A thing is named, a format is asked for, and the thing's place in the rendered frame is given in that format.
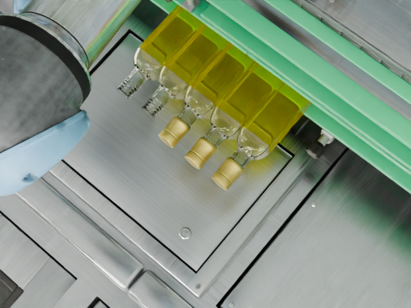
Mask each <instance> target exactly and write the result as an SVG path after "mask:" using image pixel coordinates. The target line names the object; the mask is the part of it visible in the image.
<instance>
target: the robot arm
mask: <svg viewBox="0 0 411 308"><path fill-rule="evenodd" d="M140 2H141V0H0V196H8V195H11V194H15V193H17V192H18V191H21V190H22V189H25V188H26V187H27V186H29V185H31V184H32V183H34V182H35V181H36V180H38V179H39V178H40V177H41V176H43V175H44V174H46V173H47V172H48V171H49V170H50V169H51V168H53V167H54V166H55V165H56V164H57V163H58V162H60V160H61V159H63V157H65V156H66V155H67V154H68V153H69V152H70V151H71V150H72V149H73V148H74V146H75V145H76V144H77V143H79V141H80V140H81V139H82V137H83V136H84V135H85V134H86V132H87V130H88V128H89V127H90V124H91V120H90V118H89V117H88V116H87V112H86V111H85V110H81V109H80V107H81V105H82V104H83V103H84V101H85V100H86V98H87V97H88V96H89V94H90V92H91V89H92V81H91V77H90V74H89V69H90V67H91V66H92V65H93V63H94V62H95V61H96V60H97V58H98V57H99V55H100V54H101V53H102V51H103V50H104V49H105V48H106V46H107V45H108V43H109V42H110V41H111V40H112V38H113V37H114V36H115V34H116V33H117V32H118V30H119V29H120V28H121V27H122V25H123V24H124V23H125V21H126V20H127V18H128V17H129V16H130V15H131V13H132V12H133V11H134V10H135V8H136V7H137V5H138V4H139V3H140Z"/></svg>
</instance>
